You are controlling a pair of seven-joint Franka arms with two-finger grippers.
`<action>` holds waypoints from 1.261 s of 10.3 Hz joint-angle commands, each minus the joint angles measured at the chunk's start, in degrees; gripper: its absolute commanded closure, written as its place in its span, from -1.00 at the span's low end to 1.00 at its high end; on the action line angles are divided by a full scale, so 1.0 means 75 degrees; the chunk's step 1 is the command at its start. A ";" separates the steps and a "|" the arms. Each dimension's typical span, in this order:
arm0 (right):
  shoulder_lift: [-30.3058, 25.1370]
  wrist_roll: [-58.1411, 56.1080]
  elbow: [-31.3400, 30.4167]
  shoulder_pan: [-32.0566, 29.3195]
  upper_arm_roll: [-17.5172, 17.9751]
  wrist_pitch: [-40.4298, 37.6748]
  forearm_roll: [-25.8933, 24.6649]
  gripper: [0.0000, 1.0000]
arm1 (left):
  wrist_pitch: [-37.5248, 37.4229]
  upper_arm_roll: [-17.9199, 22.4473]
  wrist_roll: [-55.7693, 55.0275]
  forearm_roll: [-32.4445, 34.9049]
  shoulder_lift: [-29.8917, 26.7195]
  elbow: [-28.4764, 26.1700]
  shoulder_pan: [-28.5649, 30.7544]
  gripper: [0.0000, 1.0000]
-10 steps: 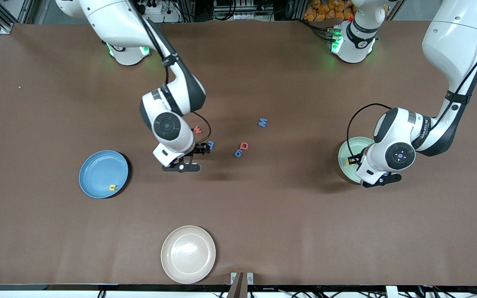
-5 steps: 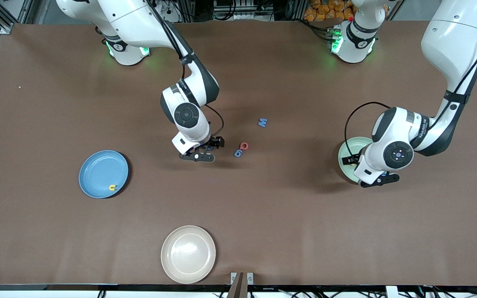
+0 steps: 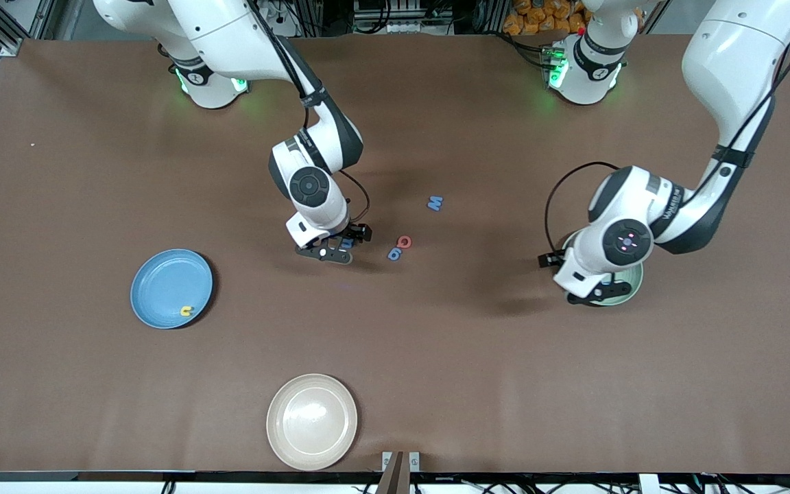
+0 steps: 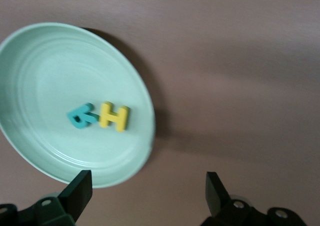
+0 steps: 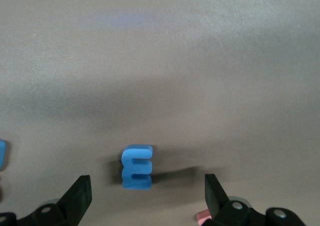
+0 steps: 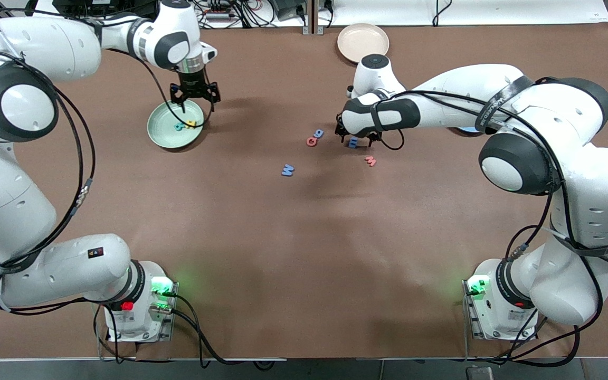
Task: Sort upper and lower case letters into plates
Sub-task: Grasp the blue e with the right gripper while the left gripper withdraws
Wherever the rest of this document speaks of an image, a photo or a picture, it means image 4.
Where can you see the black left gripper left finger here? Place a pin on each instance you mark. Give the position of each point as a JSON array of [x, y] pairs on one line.
[[50, 211]]

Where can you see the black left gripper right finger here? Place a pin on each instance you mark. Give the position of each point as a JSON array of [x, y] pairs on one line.
[[237, 213]]

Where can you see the teal capital letter R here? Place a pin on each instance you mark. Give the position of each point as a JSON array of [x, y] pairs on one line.
[[82, 122]]

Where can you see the yellow capital letter H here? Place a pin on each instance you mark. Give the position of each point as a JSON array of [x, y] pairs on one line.
[[113, 117]]

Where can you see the pale green plate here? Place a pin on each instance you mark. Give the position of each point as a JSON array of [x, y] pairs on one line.
[[50, 73]]

